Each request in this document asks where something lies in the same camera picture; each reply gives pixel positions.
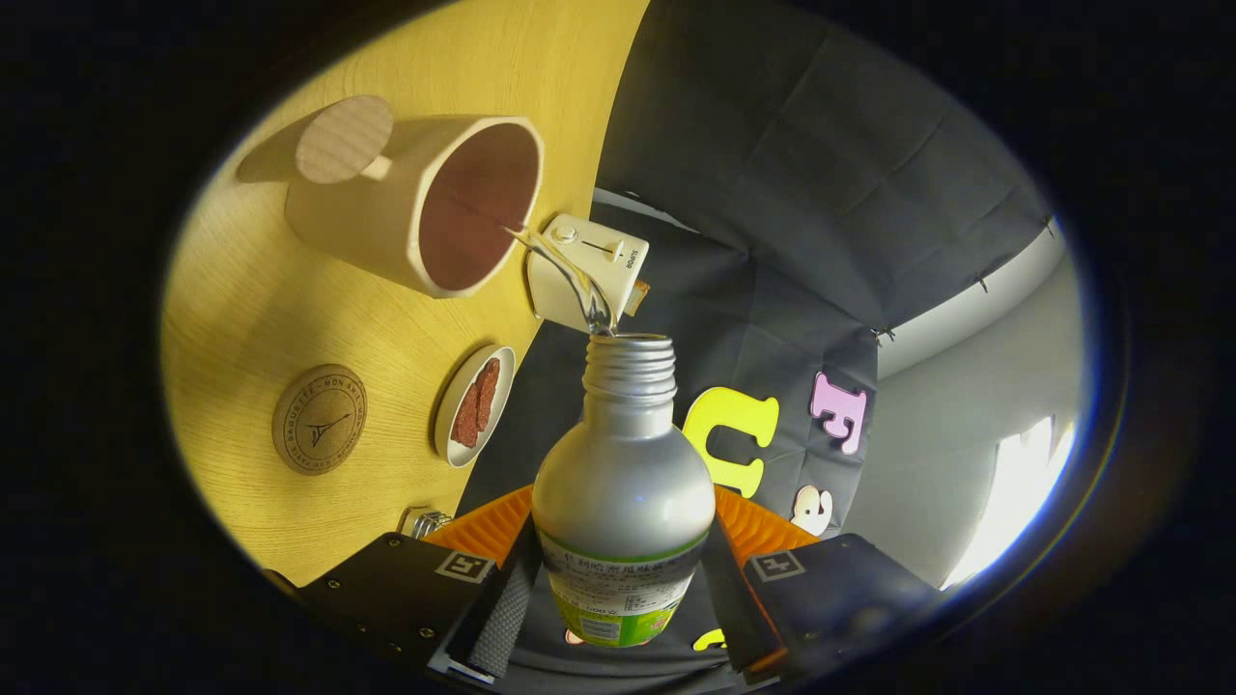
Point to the small white plate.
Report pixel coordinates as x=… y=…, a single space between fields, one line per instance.
x=446 y=439

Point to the white toaster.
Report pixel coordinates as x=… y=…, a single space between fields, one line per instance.
x=603 y=253

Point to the wooden table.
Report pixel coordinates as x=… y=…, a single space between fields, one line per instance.
x=270 y=319

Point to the silver bottle with green label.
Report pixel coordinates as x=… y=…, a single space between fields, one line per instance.
x=623 y=483

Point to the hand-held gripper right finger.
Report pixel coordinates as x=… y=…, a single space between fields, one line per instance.
x=744 y=618

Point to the reddish brown meat slice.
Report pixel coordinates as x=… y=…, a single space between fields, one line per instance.
x=488 y=391
x=467 y=417

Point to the clear juice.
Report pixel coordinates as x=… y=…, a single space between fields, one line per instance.
x=579 y=285

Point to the round cork coaster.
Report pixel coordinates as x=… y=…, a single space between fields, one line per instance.
x=319 y=420

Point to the brown toast slice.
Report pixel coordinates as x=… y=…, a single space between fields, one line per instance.
x=638 y=297

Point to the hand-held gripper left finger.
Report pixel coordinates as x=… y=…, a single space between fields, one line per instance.
x=502 y=618

